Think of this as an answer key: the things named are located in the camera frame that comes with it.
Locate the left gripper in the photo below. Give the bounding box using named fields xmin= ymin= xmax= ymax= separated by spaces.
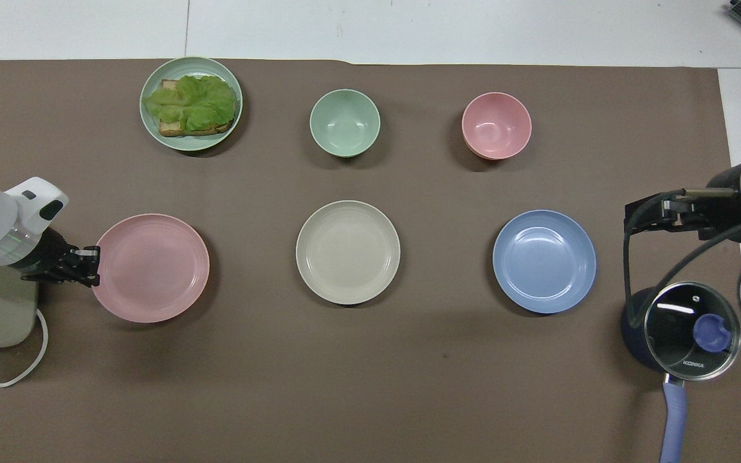
xmin=21 ymin=228 xmax=102 ymax=288

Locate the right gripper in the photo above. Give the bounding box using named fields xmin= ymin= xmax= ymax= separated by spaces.
xmin=625 ymin=165 xmax=741 ymax=243

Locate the pink plate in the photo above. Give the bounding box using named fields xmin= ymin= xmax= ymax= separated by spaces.
xmin=91 ymin=213 xmax=211 ymax=323

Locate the glass pot lid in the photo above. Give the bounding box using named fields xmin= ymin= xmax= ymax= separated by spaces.
xmin=643 ymin=281 xmax=741 ymax=382

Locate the blue plate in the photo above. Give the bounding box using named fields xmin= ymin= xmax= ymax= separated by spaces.
xmin=492 ymin=209 xmax=598 ymax=315

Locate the green plate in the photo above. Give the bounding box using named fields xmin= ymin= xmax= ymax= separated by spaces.
xmin=139 ymin=57 xmax=243 ymax=152

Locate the toasted bread slice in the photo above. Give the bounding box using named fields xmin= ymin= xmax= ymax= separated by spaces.
xmin=159 ymin=78 xmax=236 ymax=138

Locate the green lettuce leaf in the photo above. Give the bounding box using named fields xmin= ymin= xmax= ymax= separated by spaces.
xmin=143 ymin=75 xmax=239 ymax=131

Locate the pink bowl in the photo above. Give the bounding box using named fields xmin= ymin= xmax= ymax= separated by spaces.
xmin=461 ymin=92 xmax=533 ymax=161

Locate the dark blue pot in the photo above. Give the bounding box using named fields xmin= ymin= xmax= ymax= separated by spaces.
xmin=621 ymin=286 xmax=741 ymax=463

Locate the beige plate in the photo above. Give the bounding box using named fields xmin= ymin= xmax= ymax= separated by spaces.
xmin=295 ymin=200 xmax=401 ymax=305

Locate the green bowl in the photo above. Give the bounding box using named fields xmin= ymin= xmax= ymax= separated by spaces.
xmin=309 ymin=89 xmax=381 ymax=158

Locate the black cable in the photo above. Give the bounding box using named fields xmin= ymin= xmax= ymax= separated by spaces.
xmin=623 ymin=190 xmax=741 ymax=329

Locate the white cable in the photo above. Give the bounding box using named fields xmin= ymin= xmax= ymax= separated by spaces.
xmin=0 ymin=309 xmax=49 ymax=388

